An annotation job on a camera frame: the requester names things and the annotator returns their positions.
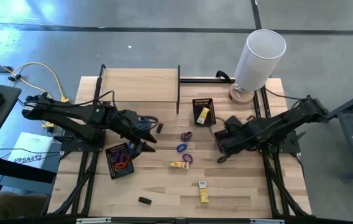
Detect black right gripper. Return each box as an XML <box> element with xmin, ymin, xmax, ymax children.
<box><xmin>217</xmin><ymin>115</ymin><xmax>252</xmax><ymax>156</ymax></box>

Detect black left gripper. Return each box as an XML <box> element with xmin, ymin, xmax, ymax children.
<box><xmin>111</xmin><ymin>108</ymin><xmax>158</xmax><ymax>158</ymax></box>

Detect yellow crayon box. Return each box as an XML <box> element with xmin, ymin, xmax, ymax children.
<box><xmin>196</xmin><ymin>106</ymin><xmax>211</xmax><ymax>125</ymax></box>
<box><xmin>168</xmin><ymin>161</ymin><xmax>190</xmax><ymax>170</ymax></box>
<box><xmin>198</xmin><ymin>180</ymin><xmax>210</xmax><ymax>203</ymax></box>

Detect round wooden lamp base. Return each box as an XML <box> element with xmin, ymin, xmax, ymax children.
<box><xmin>228</xmin><ymin>82</ymin><xmax>255</xmax><ymax>105</ymax></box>

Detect wooden shelf riser black legs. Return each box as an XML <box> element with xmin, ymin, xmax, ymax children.
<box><xmin>97</xmin><ymin>64</ymin><xmax>181</xmax><ymax>114</ymax></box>

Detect white cylindrical lamp shade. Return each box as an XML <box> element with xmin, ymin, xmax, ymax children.
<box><xmin>234</xmin><ymin>29</ymin><xmax>287</xmax><ymax>92</ymax></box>

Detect white printed booklet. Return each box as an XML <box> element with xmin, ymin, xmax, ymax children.
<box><xmin>7</xmin><ymin>131</ymin><xmax>55</xmax><ymax>169</ymax></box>

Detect grey metal cart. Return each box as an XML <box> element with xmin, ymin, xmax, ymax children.
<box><xmin>319</xmin><ymin>85</ymin><xmax>353</xmax><ymax>183</ymax></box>

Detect black metal beam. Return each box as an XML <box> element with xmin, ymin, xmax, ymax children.
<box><xmin>0</xmin><ymin>154</ymin><xmax>58</xmax><ymax>184</ymax></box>

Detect black side table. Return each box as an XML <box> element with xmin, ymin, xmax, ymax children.
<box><xmin>0</xmin><ymin>80</ymin><xmax>22</xmax><ymax>162</ymax></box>

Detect person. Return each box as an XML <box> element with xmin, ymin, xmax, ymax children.
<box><xmin>0</xmin><ymin>190</ymin><xmax>48</xmax><ymax>222</ymax></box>

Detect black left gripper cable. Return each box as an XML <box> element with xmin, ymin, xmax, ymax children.
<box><xmin>137</xmin><ymin>114</ymin><xmax>160</xmax><ymax>133</ymax></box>

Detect black aluminium frame rails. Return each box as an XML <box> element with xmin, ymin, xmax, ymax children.
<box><xmin>252</xmin><ymin>86</ymin><xmax>313</xmax><ymax>218</ymax></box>
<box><xmin>47</xmin><ymin>63</ymin><xmax>112</xmax><ymax>215</ymax></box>

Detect black aluminium frame rail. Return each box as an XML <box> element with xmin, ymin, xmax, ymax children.
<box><xmin>179</xmin><ymin>77</ymin><xmax>236</xmax><ymax>84</ymax></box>
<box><xmin>47</xmin><ymin>216</ymin><xmax>313</xmax><ymax>224</ymax></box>

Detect black strap handle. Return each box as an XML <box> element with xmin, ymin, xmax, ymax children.
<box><xmin>215</xmin><ymin>70</ymin><xmax>232</xmax><ymax>82</ymax></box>

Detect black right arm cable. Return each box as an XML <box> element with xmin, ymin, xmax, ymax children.
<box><xmin>265</xmin><ymin>88</ymin><xmax>303</xmax><ymax>102</ymax></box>

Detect yellow floor cable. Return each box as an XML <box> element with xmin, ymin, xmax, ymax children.
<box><xmin>0</xmin><ymin>52</ymin><xmax>71</xmax><ymax>122</ymax></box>

